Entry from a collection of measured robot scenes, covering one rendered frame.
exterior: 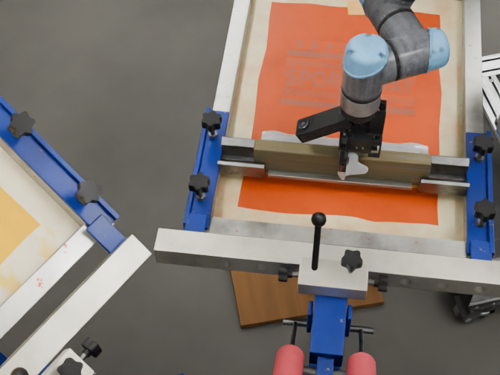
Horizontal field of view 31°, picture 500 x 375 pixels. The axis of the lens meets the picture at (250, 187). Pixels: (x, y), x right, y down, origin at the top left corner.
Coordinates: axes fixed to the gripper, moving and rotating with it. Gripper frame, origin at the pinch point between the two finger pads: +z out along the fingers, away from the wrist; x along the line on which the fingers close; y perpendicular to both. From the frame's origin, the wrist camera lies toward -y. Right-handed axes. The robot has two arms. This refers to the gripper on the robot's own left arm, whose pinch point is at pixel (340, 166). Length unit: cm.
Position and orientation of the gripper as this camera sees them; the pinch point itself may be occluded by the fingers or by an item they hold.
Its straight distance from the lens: 184.1
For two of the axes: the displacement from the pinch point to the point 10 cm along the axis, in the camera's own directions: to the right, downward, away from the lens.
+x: 1.3, -8.1, 5.7
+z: 0.1, 5.7, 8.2
